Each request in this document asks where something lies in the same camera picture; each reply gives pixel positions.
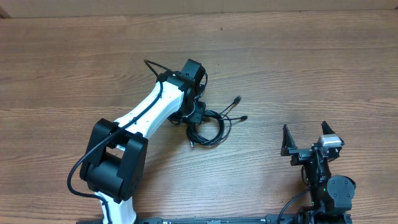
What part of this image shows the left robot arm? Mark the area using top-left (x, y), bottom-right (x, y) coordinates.
top-left (78, 59), bottom-right (207, 223)

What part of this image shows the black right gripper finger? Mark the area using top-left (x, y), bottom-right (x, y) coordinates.
top-left (322, 121), bottom-right (333, 134)
top-left (280, 124), bottom-right (296, 156)

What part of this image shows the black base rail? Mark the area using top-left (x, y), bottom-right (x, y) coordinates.
top-left (133, 214), bottom-right (354, 224)

